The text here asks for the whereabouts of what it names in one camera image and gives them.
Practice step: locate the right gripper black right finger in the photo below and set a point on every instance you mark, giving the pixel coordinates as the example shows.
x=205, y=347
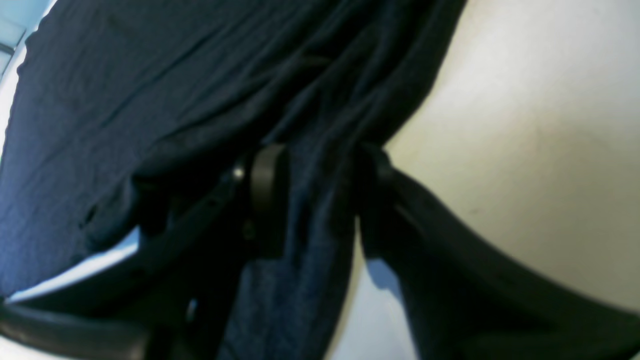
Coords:
x=464, y=299

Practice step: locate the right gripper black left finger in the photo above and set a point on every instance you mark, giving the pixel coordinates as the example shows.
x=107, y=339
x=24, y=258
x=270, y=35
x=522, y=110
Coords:
x=170, y=300

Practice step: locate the black T-shirt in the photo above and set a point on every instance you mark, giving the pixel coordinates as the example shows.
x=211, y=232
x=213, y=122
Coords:
x=117, y=96

